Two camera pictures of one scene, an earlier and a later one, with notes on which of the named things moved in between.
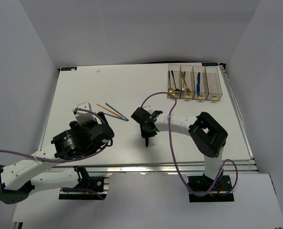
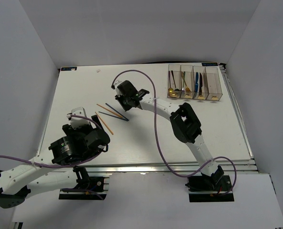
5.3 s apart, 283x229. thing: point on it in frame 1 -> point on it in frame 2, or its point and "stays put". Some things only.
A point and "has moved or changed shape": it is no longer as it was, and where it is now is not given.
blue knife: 198,84 has moved or changed shape
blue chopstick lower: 116,116 stays put
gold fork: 183,76 stays put
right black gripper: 144,135 -> 119,98
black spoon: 176,89 stays put
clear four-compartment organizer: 193,82 stays put
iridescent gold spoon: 170,90 stays put
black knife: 147,140 -> 201,84
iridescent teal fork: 183,92 stays put
